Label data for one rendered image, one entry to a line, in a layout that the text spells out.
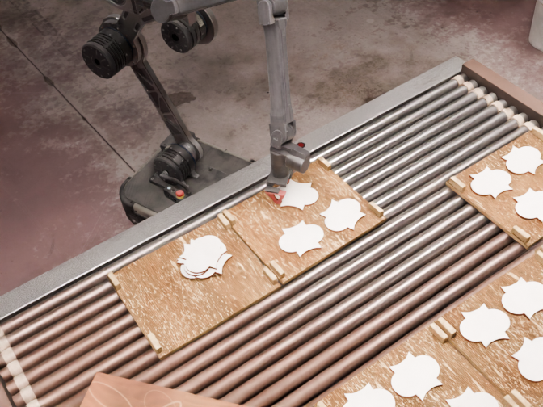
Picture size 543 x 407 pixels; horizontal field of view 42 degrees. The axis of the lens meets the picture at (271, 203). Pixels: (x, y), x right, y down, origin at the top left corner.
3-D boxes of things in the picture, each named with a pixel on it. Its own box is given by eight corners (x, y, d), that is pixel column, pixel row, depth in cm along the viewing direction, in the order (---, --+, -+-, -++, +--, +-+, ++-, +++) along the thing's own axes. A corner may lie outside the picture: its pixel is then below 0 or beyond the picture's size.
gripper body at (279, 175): (294, 167, 230) (293, 150, 224) (285, 189, 223) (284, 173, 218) (275, 164, 231) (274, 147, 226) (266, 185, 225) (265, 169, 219)
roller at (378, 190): (12, 396, 195) (10, 395, 190) (506, 108, 261) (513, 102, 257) (20, 411, 194) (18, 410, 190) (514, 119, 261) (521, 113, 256)
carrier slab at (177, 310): (107, 279, 216) (107, 276, 215) (220, 218, 230) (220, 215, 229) (161, 361, 196) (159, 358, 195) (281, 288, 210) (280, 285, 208)
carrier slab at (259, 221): (220, 216, 230) (220, 214, 229) (318, 161, 245) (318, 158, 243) (283, 285, 210) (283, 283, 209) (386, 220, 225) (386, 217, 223)
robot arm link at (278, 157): (275, 137, 220) (266, 148, 217) (294, 145, 218) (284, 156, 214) (276, 153, 225) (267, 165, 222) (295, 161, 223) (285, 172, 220)
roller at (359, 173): (0, 370, 201) (-3, 368, 196) (486, 95, 267) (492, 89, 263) (8, 384, 200) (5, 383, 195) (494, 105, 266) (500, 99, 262)
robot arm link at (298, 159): (286, 122, 220) (272, 128, 213) (318, 134, 216) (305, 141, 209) (280, 156, 226) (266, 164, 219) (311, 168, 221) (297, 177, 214)
